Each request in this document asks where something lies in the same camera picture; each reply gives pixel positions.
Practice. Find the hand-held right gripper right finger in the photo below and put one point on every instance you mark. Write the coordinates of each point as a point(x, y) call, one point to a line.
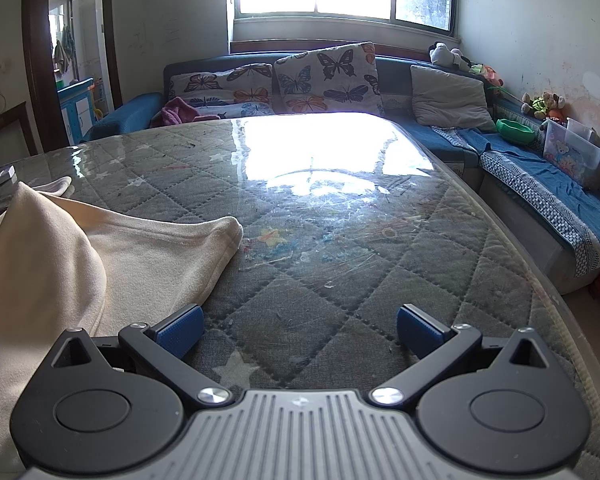
point(416, 331)

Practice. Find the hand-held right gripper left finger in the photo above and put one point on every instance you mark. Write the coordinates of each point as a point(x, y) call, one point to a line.
point(180, 331)

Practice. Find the cream long sleeve shirt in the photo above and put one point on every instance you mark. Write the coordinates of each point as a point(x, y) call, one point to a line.
point(55, 260)

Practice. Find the blue patterned sofa cover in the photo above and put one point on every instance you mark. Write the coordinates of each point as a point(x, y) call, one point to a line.
point(530, 180)

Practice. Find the pink cloth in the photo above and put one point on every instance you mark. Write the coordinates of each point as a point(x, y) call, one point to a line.
point(177, 112)

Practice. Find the green plastic bowl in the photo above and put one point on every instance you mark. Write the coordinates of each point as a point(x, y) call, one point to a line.
point(515, 132)

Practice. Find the blue sofa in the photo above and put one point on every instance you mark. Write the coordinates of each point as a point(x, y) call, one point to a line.
point(127, 112)

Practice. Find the clear plastic storage box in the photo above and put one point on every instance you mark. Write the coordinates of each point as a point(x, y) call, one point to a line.
point(570, 160)

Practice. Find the grey cushion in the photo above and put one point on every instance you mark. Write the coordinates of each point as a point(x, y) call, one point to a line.
point(450, 100)

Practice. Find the butterfly print cushion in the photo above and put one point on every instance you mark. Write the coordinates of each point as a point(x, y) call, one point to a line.
point(325, 80)
point(220, 90)

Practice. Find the blue cabinet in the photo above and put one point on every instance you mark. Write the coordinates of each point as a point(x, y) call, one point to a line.
point(75, 110)

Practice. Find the brown plush toy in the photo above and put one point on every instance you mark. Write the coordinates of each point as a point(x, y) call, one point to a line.
point(542, 105)

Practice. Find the wooden chair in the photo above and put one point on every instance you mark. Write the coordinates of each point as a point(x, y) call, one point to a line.
point(5, 135)

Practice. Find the pink green plush toy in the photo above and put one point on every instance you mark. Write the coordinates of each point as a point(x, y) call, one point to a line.
point(490, 77)

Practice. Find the panda plush toy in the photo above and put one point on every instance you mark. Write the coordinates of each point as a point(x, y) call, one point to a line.
point(442, 53)

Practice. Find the hanging towel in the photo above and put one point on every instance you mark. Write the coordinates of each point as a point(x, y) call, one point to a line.
point(60, 52)

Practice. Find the brown door frame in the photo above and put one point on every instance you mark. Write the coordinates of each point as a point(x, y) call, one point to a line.
point(35, 60)

